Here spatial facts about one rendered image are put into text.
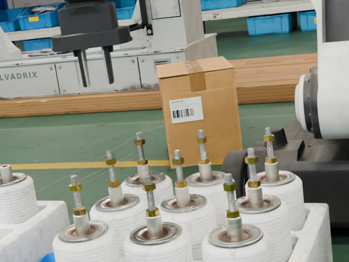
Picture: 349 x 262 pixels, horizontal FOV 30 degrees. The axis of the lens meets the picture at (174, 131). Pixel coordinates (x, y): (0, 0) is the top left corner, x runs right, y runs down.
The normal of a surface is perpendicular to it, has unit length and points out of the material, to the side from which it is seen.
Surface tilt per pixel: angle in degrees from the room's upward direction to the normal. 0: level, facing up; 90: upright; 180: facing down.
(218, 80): 90
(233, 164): 31
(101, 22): 90
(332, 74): 54
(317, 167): 46
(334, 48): 68
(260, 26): 93
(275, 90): 90
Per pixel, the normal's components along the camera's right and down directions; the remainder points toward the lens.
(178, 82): 0.02, 0.23
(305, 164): -0.32, -0.48
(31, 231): 0.93, -0.04
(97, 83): -0.32, 0.26
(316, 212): -0.13, -0.96
